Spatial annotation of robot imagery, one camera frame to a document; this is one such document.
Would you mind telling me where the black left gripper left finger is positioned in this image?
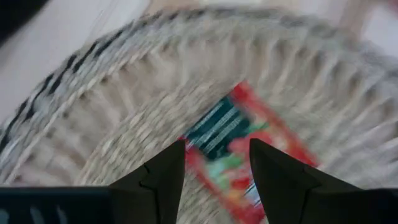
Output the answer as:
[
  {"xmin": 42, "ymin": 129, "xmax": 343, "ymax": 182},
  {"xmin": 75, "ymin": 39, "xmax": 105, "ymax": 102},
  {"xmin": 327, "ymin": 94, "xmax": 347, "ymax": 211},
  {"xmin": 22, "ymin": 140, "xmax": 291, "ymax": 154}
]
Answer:
[{"xmin": 108, "ymin": 139, "xmax": 187, "ymax": 224}]

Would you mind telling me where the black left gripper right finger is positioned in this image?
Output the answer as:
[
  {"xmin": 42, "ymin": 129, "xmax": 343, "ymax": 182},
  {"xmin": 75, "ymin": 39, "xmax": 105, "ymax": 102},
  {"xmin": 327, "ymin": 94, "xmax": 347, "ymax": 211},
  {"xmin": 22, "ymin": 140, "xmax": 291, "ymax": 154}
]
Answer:
[{"xmin": 249, "ymin": 138, "xmax": 359, "ymax": 224}]

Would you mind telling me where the red strawberry tea bag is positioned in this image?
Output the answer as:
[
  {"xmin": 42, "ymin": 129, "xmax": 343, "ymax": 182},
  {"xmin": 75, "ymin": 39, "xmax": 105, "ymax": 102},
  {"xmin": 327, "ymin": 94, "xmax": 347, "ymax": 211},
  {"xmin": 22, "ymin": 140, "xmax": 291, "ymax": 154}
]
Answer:
[{"xmin": 178, "ymin": 80, "xmax": 321, "ymax": 224}]

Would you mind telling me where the round woven straw placemat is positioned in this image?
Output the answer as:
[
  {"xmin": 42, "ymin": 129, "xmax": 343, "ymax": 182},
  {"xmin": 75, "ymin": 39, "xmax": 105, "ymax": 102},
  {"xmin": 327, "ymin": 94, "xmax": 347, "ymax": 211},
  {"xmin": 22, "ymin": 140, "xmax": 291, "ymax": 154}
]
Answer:
[{"xmin": 0, "ymin": 6, "xmax": 398, "ymax": 224}]

